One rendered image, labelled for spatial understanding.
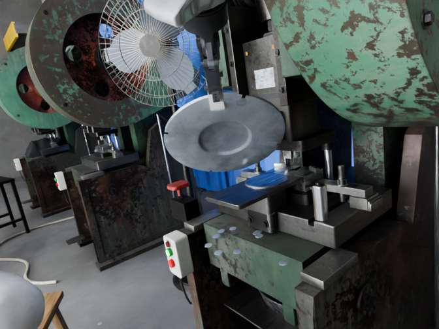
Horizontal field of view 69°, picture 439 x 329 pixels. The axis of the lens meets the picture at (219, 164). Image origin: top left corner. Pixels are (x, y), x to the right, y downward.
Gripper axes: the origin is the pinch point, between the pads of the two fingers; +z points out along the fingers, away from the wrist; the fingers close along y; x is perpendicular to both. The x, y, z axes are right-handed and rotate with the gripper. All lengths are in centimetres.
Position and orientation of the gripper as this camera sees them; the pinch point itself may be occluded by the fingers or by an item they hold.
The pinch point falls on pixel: (215, 94)
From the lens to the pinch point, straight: 67.1
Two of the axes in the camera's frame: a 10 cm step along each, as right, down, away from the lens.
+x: -9.9, 1.3, 0.3
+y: -0.9, -8.4, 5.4
